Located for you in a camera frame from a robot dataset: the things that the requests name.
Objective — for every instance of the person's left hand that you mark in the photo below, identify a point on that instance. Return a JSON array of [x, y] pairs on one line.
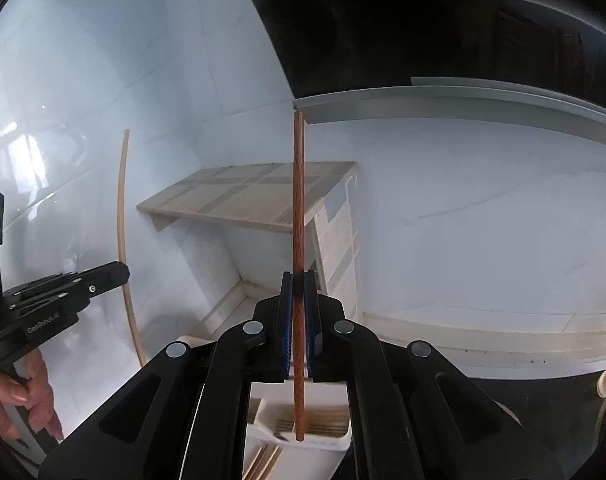
[[40, 400]]

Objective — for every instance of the tiled corner shelf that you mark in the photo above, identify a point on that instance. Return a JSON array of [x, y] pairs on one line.
[[243, 195]]

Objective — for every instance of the black glass gas stove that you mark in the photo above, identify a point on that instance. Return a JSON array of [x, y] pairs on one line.
[[548, 410]]

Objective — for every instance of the brown wooden chopstick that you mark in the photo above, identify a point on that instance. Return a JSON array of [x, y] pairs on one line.
[[298, 185]]

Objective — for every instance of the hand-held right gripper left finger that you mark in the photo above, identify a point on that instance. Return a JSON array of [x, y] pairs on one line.
[[285, 330]]

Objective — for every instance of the light bamboo chopstick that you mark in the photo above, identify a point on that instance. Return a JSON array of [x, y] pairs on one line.
[[118, 220], [257, 467], [270, 462]]

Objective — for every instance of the white utensil holder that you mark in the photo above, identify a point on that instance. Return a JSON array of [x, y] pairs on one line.
[[315, 460]]

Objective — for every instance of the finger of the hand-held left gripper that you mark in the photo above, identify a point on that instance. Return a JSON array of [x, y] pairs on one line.
[[103, 276]]

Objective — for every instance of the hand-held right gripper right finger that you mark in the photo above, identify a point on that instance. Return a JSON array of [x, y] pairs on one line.
[[311, 330]]

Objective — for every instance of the black range hood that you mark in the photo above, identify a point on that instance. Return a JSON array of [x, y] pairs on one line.
[[433, 20]]

